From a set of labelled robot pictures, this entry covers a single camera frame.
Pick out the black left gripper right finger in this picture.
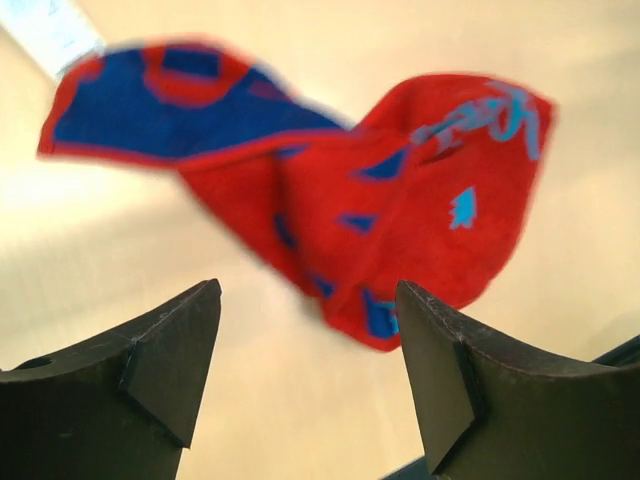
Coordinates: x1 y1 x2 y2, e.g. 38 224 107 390
396 281 639 479

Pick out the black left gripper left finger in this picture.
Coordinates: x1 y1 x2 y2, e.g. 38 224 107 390
1 279 221 479

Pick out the red towel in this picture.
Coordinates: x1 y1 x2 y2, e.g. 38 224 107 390
38 42 554 352

